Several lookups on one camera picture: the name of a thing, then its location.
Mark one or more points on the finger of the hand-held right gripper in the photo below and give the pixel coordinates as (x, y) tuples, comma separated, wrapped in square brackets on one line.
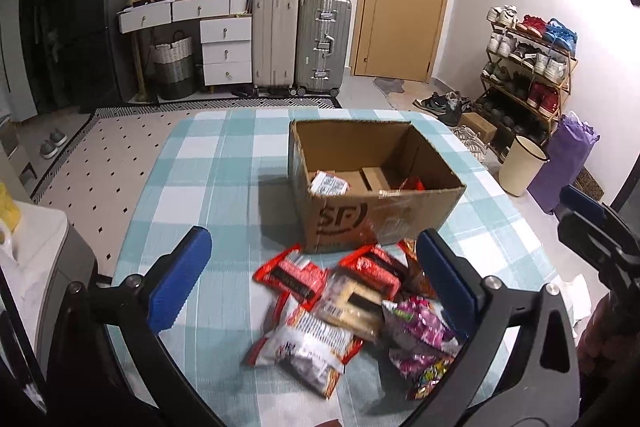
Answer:
[(582, 202), (585, 239)]

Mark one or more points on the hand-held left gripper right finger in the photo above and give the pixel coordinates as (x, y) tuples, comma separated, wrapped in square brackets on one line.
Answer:
[(445, 277)]

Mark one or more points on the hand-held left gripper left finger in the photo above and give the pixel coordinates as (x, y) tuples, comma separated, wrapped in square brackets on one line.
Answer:
[(182, 277)]

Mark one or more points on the orange brown snack packet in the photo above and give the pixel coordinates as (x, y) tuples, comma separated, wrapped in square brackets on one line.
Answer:
[(412, 269)]

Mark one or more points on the purple pink snack packet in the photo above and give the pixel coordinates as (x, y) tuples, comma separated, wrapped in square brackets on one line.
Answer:
[(420, 327)]

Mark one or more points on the small red snack packet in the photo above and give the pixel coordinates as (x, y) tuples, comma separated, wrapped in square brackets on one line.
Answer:
[(372, 264)]

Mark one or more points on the clear bread packet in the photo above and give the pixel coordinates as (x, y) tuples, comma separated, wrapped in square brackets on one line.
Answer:
[(350, 307)]

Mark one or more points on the colourful snack packet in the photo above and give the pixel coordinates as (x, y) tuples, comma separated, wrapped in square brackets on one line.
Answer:
[(425, 382)]

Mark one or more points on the large red snack packet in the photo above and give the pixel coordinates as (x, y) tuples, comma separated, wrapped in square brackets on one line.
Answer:
[(290, 277)]

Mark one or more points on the brown cardboard box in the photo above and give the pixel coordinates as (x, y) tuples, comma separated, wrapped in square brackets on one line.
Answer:
[(340, 217)]

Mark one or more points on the white red snack packet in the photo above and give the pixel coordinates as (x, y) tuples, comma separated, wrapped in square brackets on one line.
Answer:
[(310, 332)]

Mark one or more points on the person's right hand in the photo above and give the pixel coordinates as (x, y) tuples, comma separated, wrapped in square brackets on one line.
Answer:
[(607, 347)]

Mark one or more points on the brown patterned doormat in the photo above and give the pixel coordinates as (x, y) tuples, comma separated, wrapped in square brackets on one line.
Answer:
[(589, 186)]

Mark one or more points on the purple bag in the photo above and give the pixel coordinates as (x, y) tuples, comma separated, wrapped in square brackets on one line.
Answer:
[(565, 162)]

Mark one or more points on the cream trash bin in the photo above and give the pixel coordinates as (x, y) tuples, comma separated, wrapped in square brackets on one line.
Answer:
[(520, 169)]

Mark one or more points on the red orange packet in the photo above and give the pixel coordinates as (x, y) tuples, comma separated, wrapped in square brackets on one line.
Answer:
[(410, 183)]

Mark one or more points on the wooden shoe rack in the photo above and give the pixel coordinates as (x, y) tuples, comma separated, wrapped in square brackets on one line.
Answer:
[(567, 82)]

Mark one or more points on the dotted rug with striped border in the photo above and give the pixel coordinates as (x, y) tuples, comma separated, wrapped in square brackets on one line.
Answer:
[(105, 177)]

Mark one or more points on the small cardboard box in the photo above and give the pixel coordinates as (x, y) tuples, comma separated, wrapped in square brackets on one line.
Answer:
[(477, 126)]

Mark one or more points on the white cabinet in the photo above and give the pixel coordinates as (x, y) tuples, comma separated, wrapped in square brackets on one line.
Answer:
[(40, 257)]

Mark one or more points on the group of sneakers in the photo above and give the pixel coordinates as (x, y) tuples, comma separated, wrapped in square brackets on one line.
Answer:
[(542, 62)]

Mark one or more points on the white red label packet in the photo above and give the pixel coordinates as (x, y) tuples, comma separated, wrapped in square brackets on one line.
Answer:
[(327, 183)]

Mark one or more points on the dark sneakers pair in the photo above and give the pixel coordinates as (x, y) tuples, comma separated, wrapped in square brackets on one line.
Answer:
[(442, 104)]

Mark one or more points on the grey slipper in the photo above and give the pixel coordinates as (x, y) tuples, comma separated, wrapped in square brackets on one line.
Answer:
[(48, 149), (58, 138)]

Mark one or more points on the yellow item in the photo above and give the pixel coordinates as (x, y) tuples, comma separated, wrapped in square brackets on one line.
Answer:
[(9, 207)]

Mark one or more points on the woven laundry basket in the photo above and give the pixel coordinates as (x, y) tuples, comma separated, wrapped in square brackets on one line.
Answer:
[(172, 67)]

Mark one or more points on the white drawer dresser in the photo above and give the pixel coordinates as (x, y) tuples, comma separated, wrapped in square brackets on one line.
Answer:
[(225, 32)]

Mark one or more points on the beige suitcase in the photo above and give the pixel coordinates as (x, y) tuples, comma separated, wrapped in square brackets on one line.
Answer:
[(275, 42)]

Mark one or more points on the silver suitcase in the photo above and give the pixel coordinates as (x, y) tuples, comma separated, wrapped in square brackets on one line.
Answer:
[(320, 47)]

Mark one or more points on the dark refrigerator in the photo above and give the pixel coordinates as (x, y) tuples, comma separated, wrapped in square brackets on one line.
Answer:
[(85, 22)]

